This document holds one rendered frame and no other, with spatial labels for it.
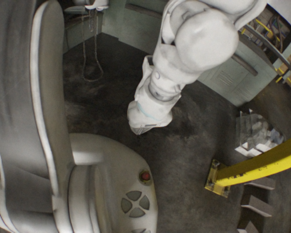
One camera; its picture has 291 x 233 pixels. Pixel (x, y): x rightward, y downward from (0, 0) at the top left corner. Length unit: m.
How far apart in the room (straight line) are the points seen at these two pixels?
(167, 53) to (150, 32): 1.27
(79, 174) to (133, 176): 0.26
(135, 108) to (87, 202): 0.20
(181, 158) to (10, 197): 0.89
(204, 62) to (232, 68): 1.23
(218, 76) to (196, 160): 0.83
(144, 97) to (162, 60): 0.09
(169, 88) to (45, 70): 0.17
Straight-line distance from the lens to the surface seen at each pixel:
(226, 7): 0.16
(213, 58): 0.15
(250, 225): 1.27
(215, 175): 1.05
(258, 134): 1.28
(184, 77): 0.18
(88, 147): 0.49
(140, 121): 0.29
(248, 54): 1.33
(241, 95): 1.54
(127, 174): 0.46
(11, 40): 0.19
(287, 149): 0.74
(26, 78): 0.17
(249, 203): 1.22
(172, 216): 0.90
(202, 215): 1.01
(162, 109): 0.23
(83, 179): 0.21
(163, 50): 0.17
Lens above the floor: 0.82
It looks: 57 degrees down
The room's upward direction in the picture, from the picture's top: 23 degrees clockwise
